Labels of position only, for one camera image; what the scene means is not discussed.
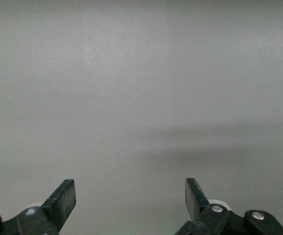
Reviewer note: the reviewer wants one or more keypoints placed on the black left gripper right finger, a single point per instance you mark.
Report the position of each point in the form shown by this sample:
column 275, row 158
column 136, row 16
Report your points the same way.
column 195, row 200

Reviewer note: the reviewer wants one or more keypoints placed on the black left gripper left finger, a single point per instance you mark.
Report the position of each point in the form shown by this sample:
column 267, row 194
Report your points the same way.
column 60, row 203

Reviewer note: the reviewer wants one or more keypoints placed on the dark grey table cover sheet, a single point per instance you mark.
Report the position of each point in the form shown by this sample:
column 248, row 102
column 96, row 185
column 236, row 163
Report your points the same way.
column 131, row 73

